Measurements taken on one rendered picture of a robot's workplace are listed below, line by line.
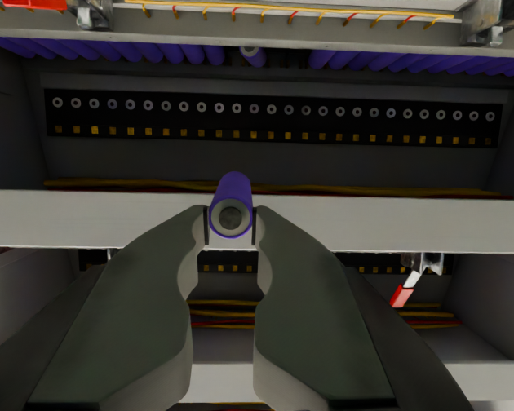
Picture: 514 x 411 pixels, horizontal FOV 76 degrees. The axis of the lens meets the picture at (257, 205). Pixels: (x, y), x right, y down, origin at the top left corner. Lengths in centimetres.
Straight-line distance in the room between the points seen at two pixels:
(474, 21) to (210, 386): 39
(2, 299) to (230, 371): 26
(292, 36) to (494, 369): 40
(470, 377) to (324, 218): 27
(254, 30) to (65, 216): 20
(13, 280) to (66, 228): 19
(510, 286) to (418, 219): 26
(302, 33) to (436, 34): 10
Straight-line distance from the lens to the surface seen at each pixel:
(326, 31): 28
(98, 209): 29
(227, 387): 40
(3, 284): 47
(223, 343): 48
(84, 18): 26
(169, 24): 28
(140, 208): 28
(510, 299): 55
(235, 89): 40
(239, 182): 16
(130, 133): 42
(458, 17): 32
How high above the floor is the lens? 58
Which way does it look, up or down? 25 degrees up
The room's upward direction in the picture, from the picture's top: 178 degrees counter-clockwise
